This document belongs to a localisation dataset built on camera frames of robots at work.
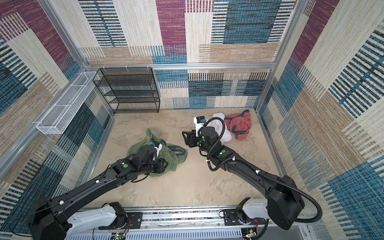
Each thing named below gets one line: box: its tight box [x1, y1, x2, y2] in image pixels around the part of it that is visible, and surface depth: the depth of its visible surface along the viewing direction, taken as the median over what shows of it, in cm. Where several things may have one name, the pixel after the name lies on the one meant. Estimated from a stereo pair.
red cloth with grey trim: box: [224, 109, 252, 141], surface depth 105 cm
